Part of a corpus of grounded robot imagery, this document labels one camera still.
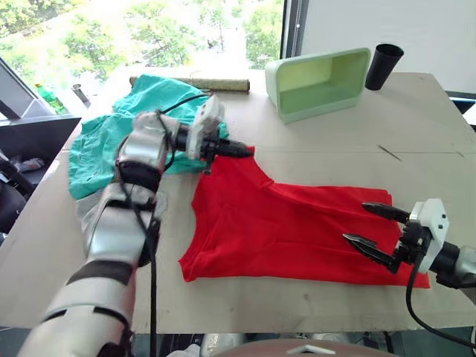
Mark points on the teal shorts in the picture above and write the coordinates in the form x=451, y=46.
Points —
x=100, y=148

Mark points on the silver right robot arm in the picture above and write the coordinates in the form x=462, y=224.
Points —
x=459, y=262

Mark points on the red t-shirt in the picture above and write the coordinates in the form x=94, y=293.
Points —
x=282, y=230

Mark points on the black side table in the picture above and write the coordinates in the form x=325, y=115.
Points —
x=37, y=137

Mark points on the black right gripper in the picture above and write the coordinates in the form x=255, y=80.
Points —
x=413, y=243

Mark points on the dark window frame post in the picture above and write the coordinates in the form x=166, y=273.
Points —
x=294, y=28

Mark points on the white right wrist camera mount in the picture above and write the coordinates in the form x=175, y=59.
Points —
x=433, y=219

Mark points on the brown rolled mat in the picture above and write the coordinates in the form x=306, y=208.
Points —
x=223, y=85

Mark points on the light green plastic bin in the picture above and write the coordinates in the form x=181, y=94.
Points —
x=316, y=83

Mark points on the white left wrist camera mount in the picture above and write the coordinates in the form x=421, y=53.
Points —
x=206, y=122

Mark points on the green plastic bottle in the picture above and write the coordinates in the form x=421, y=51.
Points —
x=51, y=98

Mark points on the black plastic cup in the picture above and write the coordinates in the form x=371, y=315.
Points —
x=382, y=67

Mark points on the small dark metal tool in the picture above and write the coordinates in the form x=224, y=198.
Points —
x=82, y=94

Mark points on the black office chair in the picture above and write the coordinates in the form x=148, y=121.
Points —
x=11, y=197

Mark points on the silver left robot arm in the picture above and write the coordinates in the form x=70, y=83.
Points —
x=111, y=230

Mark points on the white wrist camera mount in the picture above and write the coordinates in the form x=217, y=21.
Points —
x=433, y=219
x=206, y=122

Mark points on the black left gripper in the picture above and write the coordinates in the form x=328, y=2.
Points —
x=212, y=145

